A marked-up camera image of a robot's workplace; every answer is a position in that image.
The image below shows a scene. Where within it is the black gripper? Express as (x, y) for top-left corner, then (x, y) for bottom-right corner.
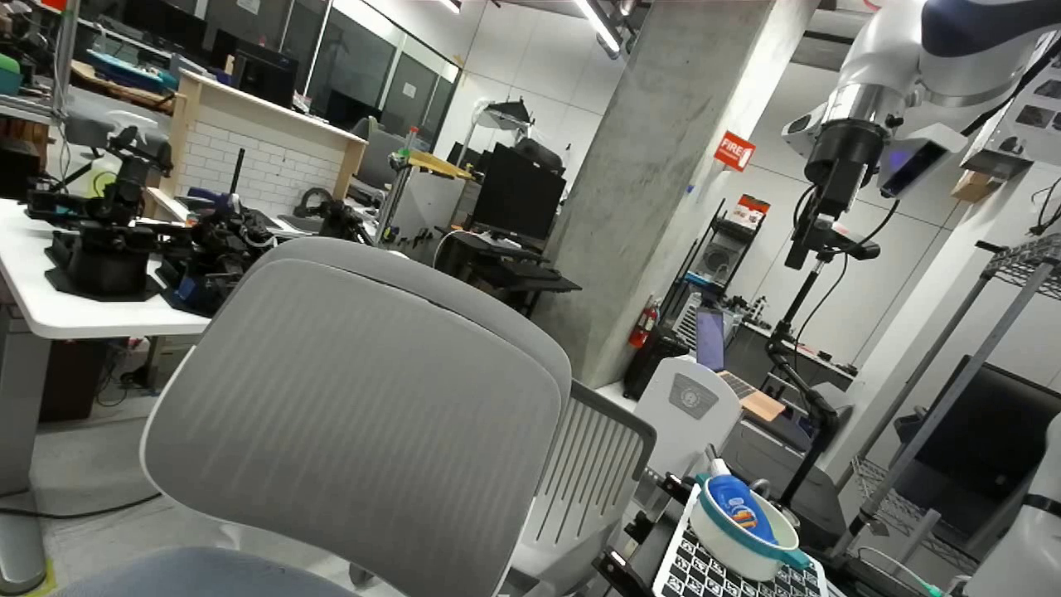
(803, 117), (891, 234)

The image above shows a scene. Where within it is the grey mesh back office chair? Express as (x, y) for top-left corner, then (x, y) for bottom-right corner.
(60, 231), (575, 597)

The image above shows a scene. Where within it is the red shelf label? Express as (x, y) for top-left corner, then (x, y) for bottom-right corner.
(732, 193), (772, 230)

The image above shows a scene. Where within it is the purple container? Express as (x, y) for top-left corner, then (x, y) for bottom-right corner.
(692, 306), (728, 373)

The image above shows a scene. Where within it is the brown cardboard box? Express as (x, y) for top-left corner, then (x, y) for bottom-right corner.
(738, 388), (790, 426)

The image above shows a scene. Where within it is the red fire extinguisher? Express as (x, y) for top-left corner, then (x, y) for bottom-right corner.
(622, 295), (662, 354)

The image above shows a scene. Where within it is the white plastic jug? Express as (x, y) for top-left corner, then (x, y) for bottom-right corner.
(635, 354), (746, 477)

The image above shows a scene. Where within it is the black flat screen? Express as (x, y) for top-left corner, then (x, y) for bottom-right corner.
(891, 354), (1061, 558)

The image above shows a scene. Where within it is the ceiling light strip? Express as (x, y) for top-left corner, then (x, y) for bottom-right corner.
(567, 0), (628, 58)

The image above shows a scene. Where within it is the blue bottle white cap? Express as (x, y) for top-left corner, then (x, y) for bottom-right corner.
(707, 457), (780, 537)

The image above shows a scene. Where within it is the black machine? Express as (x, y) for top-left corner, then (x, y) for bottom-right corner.
(460, 136), (572, 245)

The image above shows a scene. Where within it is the black desk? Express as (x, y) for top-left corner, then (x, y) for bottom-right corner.
(430, 224), (584, 317)

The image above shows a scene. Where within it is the white bowl teal rim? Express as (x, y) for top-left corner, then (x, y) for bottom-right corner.
(685, 474), (803, 584)

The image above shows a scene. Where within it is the white cabinet yellow top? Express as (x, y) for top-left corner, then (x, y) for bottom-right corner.
(377, 147), (479, 251)

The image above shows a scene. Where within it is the dark glass partition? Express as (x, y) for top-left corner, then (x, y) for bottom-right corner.
(203, 0), (460, 153)

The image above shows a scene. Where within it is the white tiled wooden box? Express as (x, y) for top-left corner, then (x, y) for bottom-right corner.
(161, 68), (370, 223)

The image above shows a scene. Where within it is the black mechanical gadget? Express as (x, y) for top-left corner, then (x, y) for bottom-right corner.
(153, 147), (284, 317)

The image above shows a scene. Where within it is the cluttered storage shelf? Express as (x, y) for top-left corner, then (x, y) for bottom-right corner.
(0, 0), (186, 125)

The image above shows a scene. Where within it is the white work table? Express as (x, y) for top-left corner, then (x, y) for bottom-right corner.
(0, 196), (215, 592)

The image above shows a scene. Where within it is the black stereo camera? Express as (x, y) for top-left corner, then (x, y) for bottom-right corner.
(786, 213), (884, 273)

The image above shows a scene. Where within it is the red wall sign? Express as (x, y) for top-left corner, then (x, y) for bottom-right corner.
(711, 125), (761, 175)

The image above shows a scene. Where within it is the black wire shelf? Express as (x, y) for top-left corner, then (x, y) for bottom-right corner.
(667, 196), (772, 367)

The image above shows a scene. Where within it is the brown wall box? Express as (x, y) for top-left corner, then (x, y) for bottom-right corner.
(953, 162), (1005, 205)

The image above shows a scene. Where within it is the grey wire rack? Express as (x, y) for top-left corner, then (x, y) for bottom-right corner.
(827, 234), (1061, 558)

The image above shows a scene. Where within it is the black camera tripod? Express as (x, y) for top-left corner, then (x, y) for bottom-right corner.
(762, 258), (842, 509)

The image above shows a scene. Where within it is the black camera rig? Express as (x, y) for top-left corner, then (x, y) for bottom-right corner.
(23, 123), (179, 306)

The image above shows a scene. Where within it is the black floor cable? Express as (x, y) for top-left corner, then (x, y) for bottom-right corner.
(0, 492), (161, 525)

